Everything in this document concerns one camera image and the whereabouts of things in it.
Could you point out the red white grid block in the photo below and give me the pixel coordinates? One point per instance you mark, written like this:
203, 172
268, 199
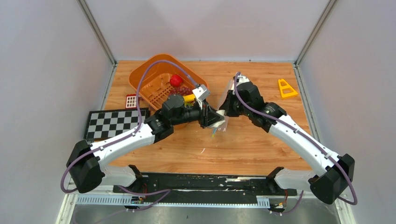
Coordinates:
131, 101

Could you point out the yellow toy banana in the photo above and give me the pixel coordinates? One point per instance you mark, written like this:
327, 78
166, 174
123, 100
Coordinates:
189, 98

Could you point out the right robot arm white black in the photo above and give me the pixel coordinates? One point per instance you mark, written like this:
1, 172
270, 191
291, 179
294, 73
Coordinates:
330, 173

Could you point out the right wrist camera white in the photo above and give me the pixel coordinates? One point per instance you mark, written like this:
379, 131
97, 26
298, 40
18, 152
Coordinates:
242, 79

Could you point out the clear zip top bag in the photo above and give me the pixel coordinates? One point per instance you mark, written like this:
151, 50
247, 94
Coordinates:
223, 126

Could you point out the right aluminium frame post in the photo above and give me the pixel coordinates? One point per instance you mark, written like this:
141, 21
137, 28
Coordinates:
316, 30

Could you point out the black white checkerboard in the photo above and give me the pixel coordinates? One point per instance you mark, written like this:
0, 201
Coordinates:
102, 125

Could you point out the black mounting base plate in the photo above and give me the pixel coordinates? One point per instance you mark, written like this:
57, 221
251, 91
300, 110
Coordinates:
209, 189

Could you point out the white toy mushroom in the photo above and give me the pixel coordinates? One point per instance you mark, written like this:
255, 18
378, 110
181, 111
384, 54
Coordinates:
217, 119

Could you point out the yellow triangular plastic stand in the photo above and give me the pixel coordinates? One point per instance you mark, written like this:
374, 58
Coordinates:
285, 89

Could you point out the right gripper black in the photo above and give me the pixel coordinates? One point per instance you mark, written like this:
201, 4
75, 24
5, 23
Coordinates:
228, 112

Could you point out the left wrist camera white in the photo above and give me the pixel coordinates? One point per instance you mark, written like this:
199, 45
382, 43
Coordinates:
201, 93

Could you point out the aluminium frame post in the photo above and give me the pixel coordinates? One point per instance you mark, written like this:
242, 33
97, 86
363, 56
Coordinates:
95, 27
316, 30

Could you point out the red toy apple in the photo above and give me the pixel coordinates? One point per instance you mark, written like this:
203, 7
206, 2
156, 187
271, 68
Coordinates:
175, 80

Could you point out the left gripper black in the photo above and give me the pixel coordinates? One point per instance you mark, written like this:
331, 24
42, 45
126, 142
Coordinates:
208, 116

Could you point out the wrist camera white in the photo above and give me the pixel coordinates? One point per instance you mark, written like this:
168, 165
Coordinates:
242, 79
201, 93

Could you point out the purple toy grapes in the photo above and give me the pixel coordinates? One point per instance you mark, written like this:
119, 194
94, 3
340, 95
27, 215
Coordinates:
183, 91

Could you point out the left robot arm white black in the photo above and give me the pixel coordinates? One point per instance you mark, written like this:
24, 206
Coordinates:
89, 164

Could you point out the left aluminium frame post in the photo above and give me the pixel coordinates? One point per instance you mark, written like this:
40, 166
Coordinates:
95, 27

